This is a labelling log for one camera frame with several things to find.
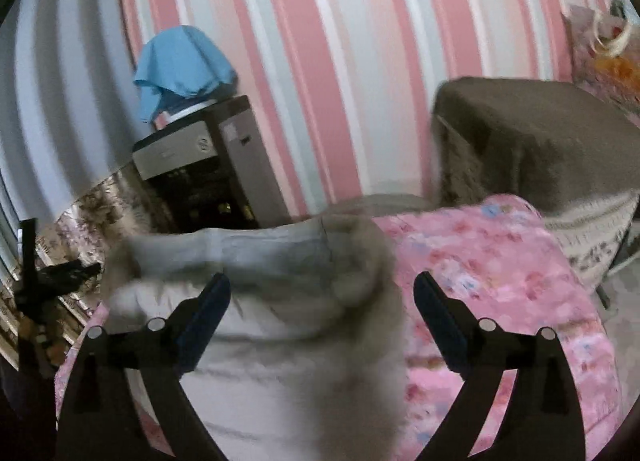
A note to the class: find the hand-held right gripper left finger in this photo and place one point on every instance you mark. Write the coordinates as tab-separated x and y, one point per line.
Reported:
202	326

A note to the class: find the brown fuzzy blanket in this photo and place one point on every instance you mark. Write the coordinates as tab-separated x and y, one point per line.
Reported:
540	141

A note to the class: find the silver black water dispenser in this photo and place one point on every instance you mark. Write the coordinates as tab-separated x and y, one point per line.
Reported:
175	153

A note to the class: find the floral curtain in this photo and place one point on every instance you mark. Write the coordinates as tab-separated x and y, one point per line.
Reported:
100	206

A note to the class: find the white patterned sofa cover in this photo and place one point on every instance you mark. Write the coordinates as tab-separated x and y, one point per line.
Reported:
585	241

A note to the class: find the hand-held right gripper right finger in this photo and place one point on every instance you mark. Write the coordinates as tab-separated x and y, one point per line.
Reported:
440	326

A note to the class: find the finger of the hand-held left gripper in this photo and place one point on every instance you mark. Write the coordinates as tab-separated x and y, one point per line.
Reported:
70	275
29	261

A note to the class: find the pink floral bedsheet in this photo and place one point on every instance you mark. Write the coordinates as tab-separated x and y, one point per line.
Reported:
475	251

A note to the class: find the pink printed gift bag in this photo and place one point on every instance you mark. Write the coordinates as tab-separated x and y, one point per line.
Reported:
585	56

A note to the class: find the grey puffer jacket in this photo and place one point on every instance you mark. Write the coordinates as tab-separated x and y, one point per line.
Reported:
280	391

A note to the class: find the blue cloth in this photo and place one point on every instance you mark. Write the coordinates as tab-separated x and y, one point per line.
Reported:
180	61

